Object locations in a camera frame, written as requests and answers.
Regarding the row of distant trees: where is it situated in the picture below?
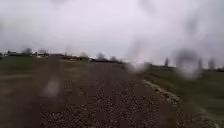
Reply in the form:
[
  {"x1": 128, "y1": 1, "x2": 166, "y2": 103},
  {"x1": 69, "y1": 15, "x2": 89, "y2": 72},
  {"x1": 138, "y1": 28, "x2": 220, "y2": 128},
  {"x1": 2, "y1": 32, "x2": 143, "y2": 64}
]
[{"x1": 0, "y1": 47, "x2": 224, "y2": 72}]

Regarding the brown gravel dirt track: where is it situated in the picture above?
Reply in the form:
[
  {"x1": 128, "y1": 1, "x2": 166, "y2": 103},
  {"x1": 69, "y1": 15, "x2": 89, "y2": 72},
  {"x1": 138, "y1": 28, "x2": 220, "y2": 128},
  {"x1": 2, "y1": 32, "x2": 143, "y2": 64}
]
[{"x1": 0, "y1": 60, "x2": 224, "y2": 128}]

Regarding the green grass field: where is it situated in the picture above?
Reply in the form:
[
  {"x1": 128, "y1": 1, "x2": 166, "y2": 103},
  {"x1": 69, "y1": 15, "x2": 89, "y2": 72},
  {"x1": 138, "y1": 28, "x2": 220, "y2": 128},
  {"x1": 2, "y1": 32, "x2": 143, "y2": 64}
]
[
  {"x1": 142, "y1": 66, "x2": 224, "y2": 118},
  {"x1": 0, "y1": 55, "x2": 91, "y2": 78}
]

